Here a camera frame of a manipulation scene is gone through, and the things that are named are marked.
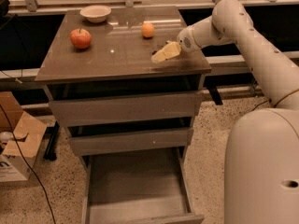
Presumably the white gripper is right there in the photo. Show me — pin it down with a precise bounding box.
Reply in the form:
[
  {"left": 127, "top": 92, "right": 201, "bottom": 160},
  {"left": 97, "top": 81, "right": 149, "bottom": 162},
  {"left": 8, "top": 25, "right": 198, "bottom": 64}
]
[{"left": 151, "top": 26, "right": 201, "bottom": 63}]

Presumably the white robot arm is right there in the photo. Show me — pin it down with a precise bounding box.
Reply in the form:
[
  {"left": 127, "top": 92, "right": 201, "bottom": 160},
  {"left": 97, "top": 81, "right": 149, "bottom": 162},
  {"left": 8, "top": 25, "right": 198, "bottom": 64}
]
[{"left": 151, "top": 0, "right": 299, "bottom": 224}]

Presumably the grey drawer cabinet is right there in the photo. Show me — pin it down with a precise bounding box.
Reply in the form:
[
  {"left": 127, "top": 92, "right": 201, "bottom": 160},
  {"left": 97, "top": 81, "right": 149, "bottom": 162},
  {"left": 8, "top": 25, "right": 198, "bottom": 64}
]
[{"left": 36, "top": 7, "right": 211, "bottom": 165}]

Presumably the grey top drawer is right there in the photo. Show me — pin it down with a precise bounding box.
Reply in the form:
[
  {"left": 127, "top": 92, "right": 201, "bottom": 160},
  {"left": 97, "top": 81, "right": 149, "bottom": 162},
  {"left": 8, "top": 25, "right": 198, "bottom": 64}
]
[{"left": 50, "top": 77, "right": 201, "bottom": 127}]

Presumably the grey drawer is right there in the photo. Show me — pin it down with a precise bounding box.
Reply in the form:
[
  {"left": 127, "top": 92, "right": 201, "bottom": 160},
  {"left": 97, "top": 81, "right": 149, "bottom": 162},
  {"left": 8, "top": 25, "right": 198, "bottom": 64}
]
[
  {"left": 69, "top": 117, "right": 193, "bottom": 156},
  {"left": 50, "top": 77, "right": 201, "bottom": 127}
]

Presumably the grey middle drawer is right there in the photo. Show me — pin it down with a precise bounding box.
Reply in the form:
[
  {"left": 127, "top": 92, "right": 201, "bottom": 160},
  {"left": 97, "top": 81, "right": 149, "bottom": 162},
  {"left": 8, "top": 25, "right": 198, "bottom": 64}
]
[{"left": 69, "top": 117, "right": 193, "bottom": 156}]

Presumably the open bottom drawer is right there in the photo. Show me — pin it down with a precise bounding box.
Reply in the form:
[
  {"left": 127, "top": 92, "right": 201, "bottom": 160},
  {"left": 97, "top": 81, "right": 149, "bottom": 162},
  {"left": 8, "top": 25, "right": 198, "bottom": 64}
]
[{"left": 81, "top": 147, "right": 204, "bottom": 224}]

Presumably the orange fruit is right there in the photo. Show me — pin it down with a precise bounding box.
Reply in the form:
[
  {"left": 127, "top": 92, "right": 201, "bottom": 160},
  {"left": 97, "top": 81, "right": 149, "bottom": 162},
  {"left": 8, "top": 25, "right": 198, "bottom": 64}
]
[{"left": 141, "top": 22, "right": 154, "bottom": 38}]

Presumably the white bowl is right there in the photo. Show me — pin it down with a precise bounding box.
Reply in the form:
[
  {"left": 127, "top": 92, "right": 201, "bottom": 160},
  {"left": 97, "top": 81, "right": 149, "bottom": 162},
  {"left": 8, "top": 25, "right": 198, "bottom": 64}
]
[{"left": 80, "top": 6, "right": 111, "bottom": 23}]

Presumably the red apple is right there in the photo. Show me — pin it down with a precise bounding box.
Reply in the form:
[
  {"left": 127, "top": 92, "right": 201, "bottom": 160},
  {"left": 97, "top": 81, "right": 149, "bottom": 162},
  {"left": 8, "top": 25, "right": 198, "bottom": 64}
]
[{"left": 70, "top": 29, "right": 92, "bottom": 49}]

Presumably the black stand foot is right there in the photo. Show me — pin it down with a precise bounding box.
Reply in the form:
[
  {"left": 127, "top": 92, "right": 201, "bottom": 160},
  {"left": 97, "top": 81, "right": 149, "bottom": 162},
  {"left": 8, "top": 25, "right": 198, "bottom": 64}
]
[{"left": 43, "top": 122, "right": 60, "bottom": 161}]

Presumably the cardboard box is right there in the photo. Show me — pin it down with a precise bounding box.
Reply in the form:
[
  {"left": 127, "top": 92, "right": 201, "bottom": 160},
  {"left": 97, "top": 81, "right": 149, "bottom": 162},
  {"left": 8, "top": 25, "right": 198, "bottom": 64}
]
[{"left": 0, "top": 91, "right": 47, "bottom": 182}]

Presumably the black cable on floor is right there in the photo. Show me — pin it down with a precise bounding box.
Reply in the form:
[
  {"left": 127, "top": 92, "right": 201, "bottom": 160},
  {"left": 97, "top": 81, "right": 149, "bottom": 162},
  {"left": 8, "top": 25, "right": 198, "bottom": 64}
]
[{"left": 0, "top": 103, "right": 57, "bottom": 224}]

